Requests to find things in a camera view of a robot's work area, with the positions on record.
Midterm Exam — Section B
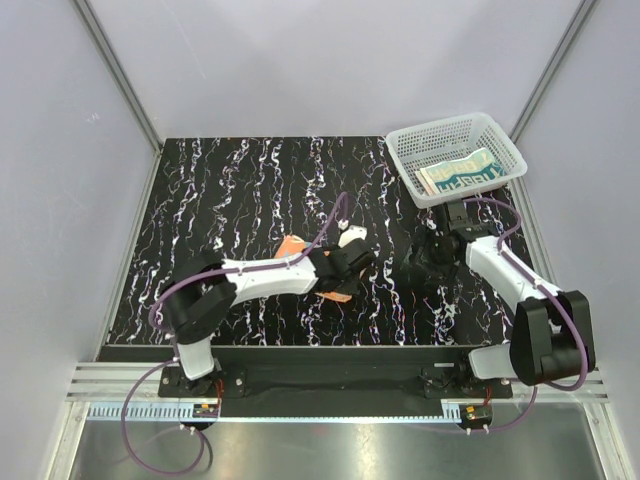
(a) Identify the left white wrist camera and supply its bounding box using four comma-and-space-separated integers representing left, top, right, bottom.
337, 225, 367, 248

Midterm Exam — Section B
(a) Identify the orange dotted checkered towel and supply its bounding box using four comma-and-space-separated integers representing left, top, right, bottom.
275, 235, 358, 303

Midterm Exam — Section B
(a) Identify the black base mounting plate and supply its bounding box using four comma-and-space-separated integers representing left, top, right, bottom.
158, 346, 513, 401

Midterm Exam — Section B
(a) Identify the white plastic mesh basket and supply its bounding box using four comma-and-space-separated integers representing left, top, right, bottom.
385, 112, 528, 209

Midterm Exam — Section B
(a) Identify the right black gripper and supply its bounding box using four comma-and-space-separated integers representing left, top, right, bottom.
400, 224, 459, 287

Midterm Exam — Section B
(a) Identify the aluminium frame rail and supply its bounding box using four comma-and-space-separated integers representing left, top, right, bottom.
66, 362, 608, 427

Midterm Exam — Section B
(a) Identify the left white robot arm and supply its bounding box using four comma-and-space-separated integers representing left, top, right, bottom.
150, 238, 376, 396

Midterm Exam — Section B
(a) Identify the rabbit print towel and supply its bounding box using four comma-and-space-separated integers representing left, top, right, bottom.
415, 147, 506, 196

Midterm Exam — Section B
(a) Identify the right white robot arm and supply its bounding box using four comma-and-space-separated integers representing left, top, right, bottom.
402, 200, 596, 397

